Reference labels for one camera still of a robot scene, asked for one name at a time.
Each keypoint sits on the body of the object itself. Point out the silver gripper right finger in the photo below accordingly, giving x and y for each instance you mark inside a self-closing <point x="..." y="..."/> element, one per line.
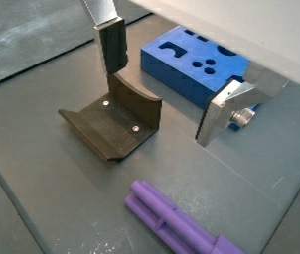
<point x="229" y="107"/>

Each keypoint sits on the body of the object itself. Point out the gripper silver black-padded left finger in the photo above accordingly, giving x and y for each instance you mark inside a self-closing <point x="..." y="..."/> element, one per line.
<point x="110" y="33"/>

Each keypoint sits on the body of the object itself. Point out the purple three prong object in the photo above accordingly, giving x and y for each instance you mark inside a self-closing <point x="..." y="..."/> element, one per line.
<point x="178" y="230"/>

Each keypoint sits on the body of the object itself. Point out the blue foam shape board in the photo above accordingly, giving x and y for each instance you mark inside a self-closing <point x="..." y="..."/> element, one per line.
<point x="191" y="64"/>

